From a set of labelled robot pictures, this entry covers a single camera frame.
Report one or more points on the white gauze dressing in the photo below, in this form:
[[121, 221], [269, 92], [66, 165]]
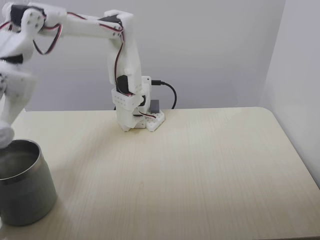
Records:
[[5, 136]]

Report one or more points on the stainless steel cup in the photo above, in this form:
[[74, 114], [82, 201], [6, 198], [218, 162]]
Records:
[[23, 190]]

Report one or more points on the small grey block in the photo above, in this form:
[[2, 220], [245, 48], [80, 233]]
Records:
[[155, 106]]

